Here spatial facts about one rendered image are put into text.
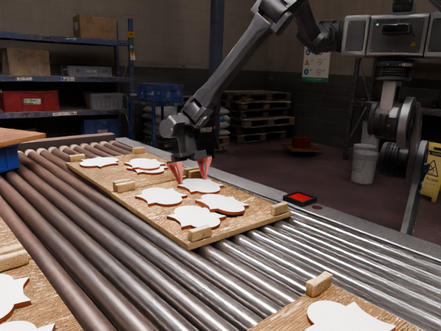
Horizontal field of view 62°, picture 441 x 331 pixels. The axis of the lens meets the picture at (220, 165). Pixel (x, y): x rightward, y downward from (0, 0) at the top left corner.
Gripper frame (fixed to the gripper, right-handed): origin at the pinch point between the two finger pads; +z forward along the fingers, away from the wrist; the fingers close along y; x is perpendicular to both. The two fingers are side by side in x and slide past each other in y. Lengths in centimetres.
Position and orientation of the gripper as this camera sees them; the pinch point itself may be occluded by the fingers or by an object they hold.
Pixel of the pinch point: (192, 179)
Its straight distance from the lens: 123.2
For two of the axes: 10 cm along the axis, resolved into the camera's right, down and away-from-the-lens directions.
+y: 7.9, -1.4, 6.0
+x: -6.0, 0.7, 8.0
